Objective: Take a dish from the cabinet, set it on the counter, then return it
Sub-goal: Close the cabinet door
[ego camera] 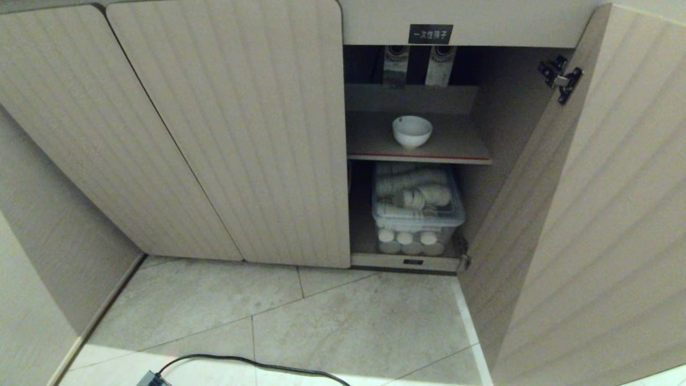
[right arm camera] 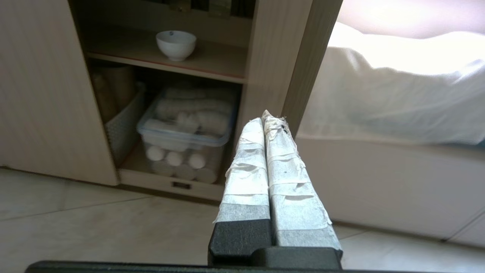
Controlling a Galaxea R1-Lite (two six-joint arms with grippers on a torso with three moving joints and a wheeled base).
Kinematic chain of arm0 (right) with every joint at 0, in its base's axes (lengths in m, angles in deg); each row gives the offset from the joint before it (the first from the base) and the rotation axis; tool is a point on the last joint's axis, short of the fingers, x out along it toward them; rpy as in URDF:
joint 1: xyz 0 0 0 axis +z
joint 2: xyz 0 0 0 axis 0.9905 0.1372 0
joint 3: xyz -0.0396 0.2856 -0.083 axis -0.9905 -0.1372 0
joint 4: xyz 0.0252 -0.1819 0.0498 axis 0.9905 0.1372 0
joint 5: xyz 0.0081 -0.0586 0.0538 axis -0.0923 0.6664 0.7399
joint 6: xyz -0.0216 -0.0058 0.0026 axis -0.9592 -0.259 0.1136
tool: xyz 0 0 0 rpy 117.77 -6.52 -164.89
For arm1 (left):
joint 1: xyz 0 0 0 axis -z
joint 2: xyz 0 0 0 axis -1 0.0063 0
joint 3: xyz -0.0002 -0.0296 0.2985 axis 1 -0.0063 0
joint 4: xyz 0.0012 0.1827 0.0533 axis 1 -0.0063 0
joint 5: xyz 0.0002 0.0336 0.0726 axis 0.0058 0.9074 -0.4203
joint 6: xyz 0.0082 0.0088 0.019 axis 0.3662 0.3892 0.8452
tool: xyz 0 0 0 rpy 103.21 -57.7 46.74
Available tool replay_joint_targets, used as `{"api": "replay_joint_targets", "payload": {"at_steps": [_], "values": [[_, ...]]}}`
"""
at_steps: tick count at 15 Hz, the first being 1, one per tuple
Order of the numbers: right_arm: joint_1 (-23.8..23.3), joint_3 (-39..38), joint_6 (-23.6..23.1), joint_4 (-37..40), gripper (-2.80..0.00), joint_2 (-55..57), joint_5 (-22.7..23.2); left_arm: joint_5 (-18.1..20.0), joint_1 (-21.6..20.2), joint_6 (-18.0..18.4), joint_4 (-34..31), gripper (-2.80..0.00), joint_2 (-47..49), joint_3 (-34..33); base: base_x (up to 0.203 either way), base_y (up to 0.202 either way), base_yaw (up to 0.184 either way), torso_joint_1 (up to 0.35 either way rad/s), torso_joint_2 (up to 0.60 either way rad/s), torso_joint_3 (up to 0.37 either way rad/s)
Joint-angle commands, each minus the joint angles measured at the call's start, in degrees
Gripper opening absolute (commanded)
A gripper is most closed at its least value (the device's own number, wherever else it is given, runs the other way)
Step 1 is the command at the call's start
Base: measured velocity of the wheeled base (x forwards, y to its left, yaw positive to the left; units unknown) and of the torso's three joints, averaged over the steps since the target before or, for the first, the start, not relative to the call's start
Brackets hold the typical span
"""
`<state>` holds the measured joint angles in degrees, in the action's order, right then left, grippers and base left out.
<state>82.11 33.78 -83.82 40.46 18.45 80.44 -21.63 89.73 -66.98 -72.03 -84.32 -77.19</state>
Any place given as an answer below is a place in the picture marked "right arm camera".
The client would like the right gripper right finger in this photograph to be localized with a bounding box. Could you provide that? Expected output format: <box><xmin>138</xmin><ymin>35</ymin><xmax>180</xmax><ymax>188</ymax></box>
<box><xmin>261</xmin><ymin>110</ymin><xmax>344</xmax><ymax>266</ymax></box>

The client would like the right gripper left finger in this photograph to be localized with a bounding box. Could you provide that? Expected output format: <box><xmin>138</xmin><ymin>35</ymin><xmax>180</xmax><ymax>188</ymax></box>
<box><xmin>208</xmin><ymin>118</ymin><xmax>272</xmax><ymax>267</ymax></box>

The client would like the light wooden cabinet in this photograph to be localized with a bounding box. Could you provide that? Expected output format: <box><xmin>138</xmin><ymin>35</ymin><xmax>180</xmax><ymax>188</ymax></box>
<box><xmin>0</xmin><ymin>0</ymin><xmax>344</xmax><ymax>202</ymax></box>

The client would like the clear plastic storage box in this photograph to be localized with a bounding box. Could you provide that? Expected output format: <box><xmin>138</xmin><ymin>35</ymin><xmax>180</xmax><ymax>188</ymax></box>
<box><xmin>136</xmin><ymin>84</ymin><xmax>238</xmax><ymax>185</ymax></box>

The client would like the white woven basket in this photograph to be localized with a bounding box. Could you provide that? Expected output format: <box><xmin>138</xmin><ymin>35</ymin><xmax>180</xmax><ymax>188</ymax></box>
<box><xmin>105</xmin><ymin>82</ymin><xmax>147</xmax><ymax>167</ymax></box>

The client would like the white bed sheet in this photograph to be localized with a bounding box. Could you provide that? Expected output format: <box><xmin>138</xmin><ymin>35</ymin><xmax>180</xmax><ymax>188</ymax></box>
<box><xmin>297</xmin><ymin>21</ymin><xmax>485</xmax><ymax>146</ymax></box>

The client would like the white ceramic bowl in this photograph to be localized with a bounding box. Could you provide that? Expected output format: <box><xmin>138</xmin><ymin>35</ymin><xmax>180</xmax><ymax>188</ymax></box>
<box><xmin>156</xmin><ymin>30</ymin><xmax>197</xmax><ymax>62</ymax></box>

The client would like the light wooden bed frame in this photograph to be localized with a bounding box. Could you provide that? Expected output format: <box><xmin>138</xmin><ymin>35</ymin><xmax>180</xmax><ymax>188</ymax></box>
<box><xmin>295</xmin><ymin>137</ymin><xmax>485</xmax><ymax>249</ymax></box>

